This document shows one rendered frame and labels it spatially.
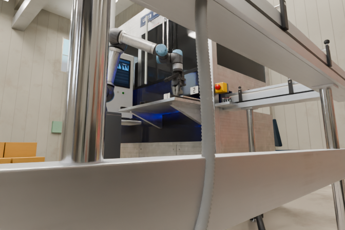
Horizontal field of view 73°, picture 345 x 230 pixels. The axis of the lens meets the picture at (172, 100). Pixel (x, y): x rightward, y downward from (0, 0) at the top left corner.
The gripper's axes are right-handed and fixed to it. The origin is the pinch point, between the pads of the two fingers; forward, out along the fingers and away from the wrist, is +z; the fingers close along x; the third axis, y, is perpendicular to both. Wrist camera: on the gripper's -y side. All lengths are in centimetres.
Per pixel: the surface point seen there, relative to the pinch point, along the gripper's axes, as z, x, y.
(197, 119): 15.5, -2.3, 20.7
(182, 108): 8.2, -2.4, 4.2
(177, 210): 44, -93, -89
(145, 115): 8.0, 47.6, 8.1
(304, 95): 5, -72, 39
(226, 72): -25, -12, 47
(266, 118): 8, -12, 115
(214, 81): -14.3, -12.4, 29.7
